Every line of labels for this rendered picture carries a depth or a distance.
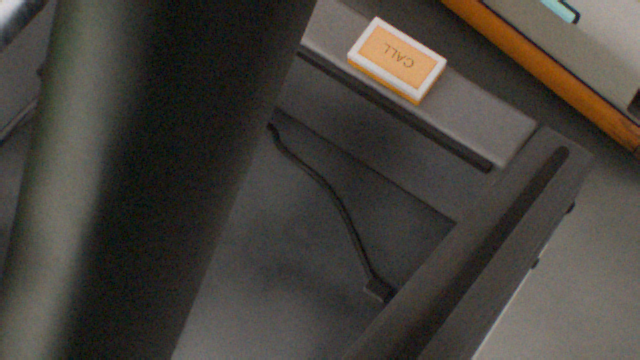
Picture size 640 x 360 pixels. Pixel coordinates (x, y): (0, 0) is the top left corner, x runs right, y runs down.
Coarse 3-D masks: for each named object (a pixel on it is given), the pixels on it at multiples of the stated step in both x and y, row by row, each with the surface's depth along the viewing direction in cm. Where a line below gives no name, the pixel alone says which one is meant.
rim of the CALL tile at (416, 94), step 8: (376, 24) 74; (384, 24) 74; (368, 32) 74; (392, 32) 74; (400, 32) 74; (360, 40) 74; (408, 40) 74; (352, 48) 73; (424, 48) 73; (352, 56) 73; (360, 56) 73; (432, 56) 73; (440, 56) 73; (360, 64) 73; (368, 64) 73; (440, 64) 73; (376, 72) 73; (384, 72) 73; (432, 72) 73; (392, 80) 73; (400, 80) 73; (424, 80) 73; (432, 80) 73; (400, 88) 73; (408, 88) 73; (424, 88) 73; (416, 96) 72
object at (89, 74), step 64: (64, 0) 9; (128, 0) 8; (192, 0) 8; (256, 0) 8; (64, 64) 9; (128, 64) 9; (192, 64) 8; (256, 64) 9; (64, 128) 9; (128, 128) 9; (192, 128) 9; (256, 128) 9; (64, 192) 10; (128, 192) 9; (192, 192) 10; (64, 256) 10; (128, 256) 10; (192, 256) 10; (0, 320) 12; (64, 320) 11; (128, 320) 11
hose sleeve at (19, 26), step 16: (0, 0) 52; (16, 0) 51; (32, 0) 51; (48, 0) 52; (0, 16) 52; (16, 16) 52; (32, 16) 52; (0, 32) 52; (16, 32) 52; (0, 48) 53
